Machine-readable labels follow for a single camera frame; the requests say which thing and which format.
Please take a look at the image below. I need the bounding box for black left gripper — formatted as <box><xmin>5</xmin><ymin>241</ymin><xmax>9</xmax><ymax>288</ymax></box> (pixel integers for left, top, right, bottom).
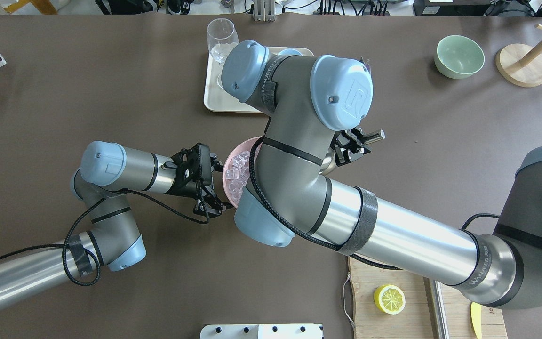
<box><xmin>161</xmin><ymin>143</ymin><xmax>234</xmax><ymax>218</ymax></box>

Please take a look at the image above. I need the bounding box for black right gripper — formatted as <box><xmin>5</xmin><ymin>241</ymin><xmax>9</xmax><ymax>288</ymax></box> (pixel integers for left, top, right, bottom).
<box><xmin>330</xmin><ymin>126</ymin><xmax>372</xmax><ymax>167</ymax></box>

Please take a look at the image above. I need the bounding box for steel ice scoop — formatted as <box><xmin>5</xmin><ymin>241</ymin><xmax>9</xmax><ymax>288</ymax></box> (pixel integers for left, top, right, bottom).
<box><xmin>319</xmin><ymin>129</ymin><xmax>385</xmax><ymax>175</ymax></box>

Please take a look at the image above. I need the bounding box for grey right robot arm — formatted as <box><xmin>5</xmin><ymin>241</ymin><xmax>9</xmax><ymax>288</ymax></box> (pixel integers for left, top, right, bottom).
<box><xmin>221</xmin><ymin>40</ymin><xmax>542</xmax><ymax>309</ymax></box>

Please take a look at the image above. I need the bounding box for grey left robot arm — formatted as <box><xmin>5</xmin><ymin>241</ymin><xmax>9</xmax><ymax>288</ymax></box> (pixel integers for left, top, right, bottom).
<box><xmin>0</xmin><ymin>141</ymin><xmax>230</xmax><ymax>310</ymax></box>

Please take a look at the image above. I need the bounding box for clear ice cubes pile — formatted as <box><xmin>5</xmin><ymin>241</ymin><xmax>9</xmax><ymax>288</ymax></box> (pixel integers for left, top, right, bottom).
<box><xmin>224</xmin><ymin>151</ymin><xmax>250</xmax><ymax>205</ymax></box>

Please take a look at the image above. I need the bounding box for blue cup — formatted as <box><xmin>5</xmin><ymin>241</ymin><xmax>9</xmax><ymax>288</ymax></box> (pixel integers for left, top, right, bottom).
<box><xmin>277</xmin><ymin>48</ymin><xmax>303</xmax><ymax>56</ymax></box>

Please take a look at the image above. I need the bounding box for pink bowl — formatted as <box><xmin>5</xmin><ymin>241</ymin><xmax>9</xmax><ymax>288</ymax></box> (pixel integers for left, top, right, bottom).
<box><xmin>222</xmin><ymin>137</ymin><xmax>260</xmax><ymax>208</ymax></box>

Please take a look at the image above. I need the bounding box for grey folded cloth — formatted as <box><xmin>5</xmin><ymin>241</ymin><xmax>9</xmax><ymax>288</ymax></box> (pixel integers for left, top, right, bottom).
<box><xmin>359</xmin><ymin>56</ymin><xmax>372</xmax><ymax>75</ymax></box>

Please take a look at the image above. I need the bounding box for cream serving tray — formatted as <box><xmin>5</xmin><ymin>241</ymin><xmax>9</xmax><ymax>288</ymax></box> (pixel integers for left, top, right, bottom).
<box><xmin>204</xmin><ymin>46</ymin><xmax>315</xmax><ymax>115</ymax></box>

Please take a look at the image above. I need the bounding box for green bowl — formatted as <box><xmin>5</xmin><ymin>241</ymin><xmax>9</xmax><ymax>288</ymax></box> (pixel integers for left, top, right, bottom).
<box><xmin>434</xmin><ymin>36</ymin><xmax>485</xmax><ymax>80</ymax></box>

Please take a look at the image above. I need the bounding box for clear wine glass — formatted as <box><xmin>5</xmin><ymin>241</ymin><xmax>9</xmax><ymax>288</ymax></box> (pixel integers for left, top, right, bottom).
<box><xmin>207</xmin><ymin>18</ymin><xmax>239</xmax><ymax>88</ymax></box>

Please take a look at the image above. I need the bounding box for half lemon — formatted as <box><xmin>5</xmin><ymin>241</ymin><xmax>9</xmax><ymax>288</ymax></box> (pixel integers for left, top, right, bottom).
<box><xmin>374</xmin><ymin>284</ymin><xmax>406</xmax><ymax>315</ymax></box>

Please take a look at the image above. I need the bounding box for bamboo cutting board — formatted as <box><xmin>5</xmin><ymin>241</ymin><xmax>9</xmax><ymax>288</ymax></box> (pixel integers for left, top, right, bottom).
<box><xmin>343</xmin><ymin>257</ymin><xmax>508</xmax><ymax>339</ymax></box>

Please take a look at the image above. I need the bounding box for steel muddler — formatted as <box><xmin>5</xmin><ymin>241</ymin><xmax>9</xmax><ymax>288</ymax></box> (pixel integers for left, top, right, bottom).
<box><xmin>428</xmin><ymin>280</ymin><xmax>450</xmax><ymax>339</ymax></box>

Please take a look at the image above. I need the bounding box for yellow plastic knife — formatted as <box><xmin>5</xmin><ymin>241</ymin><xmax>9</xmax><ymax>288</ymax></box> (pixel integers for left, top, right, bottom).
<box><xmin>470</xmin><ymin>302</ymin><xmax>483</xmax><ymax>339</ymax></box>

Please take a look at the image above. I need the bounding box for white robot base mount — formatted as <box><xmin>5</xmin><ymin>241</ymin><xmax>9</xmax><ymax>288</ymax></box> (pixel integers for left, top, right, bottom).
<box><xmin>200</xmin><ymin>323</ymin><xmax>325</xmax><ymax>339</ymax></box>

